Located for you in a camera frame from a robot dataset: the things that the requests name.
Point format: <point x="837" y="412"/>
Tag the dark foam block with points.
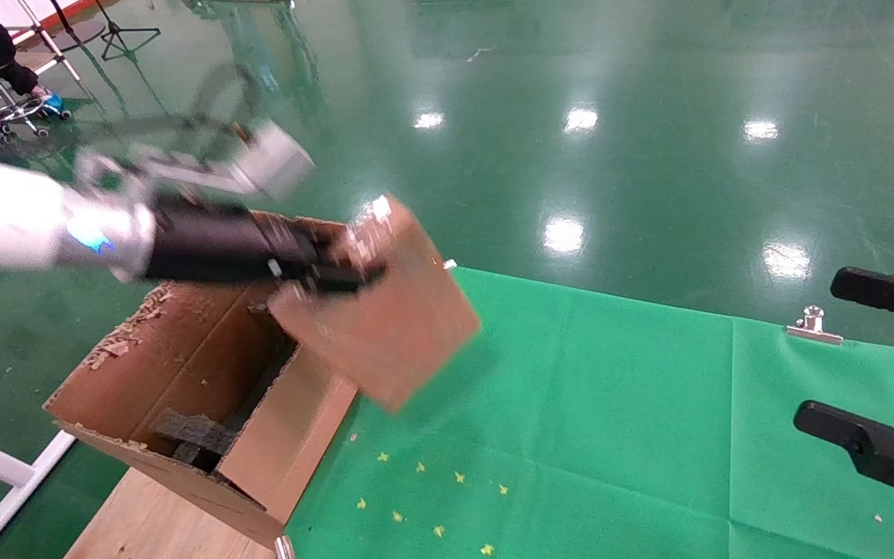
<point x="191" y="436"/>

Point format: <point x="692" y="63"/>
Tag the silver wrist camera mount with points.
<point x="268" y="159"/>

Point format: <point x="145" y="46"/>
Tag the wheeled stool base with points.
<point x="16" y="112"/>

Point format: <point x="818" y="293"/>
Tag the large open cardboard carton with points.
<point x="183" y="349"/>

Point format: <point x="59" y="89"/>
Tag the green cloth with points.
<point x="610" y="427"/>

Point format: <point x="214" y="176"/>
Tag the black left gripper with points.
<point x="222" y="244"/>

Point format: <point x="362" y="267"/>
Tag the white orange-edged board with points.
<point x="12" y="9"/>

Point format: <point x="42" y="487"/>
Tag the black tripod stand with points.
<point x="116" y="35"/>

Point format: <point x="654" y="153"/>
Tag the white stand legs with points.
<point x="43" y="35"/>

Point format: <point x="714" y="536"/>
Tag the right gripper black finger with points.
<point x="889" y="291"/>
<point x="878" y="450"/>

